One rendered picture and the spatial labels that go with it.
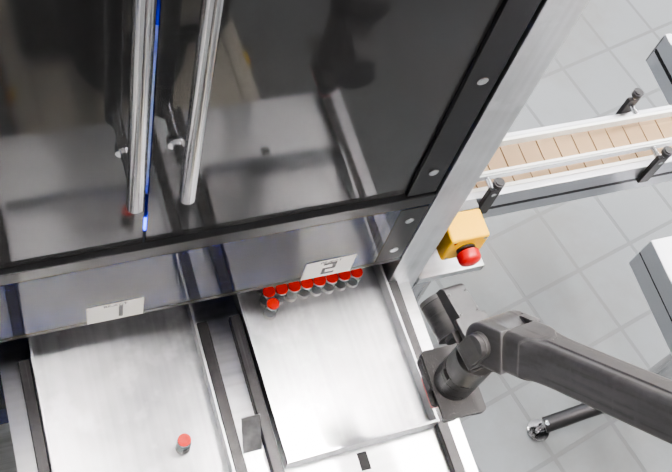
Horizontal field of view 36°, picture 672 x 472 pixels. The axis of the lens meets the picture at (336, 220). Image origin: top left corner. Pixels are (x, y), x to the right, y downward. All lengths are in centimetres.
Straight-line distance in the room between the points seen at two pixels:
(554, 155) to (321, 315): 56
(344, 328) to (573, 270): 137
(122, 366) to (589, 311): 163
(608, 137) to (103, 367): 105
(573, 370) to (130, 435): 74
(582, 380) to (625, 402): 6
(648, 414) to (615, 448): 171
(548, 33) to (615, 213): 196
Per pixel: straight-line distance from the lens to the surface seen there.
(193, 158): 110
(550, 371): 123
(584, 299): 299
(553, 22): 123
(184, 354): 170
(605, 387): 118
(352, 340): 175
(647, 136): 210
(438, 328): 136
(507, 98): 134
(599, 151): 198
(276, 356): 171
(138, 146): 105
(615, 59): 351
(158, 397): 167
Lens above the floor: 247
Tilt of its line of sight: 60 degrees down
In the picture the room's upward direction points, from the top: 22 degrees clockwise
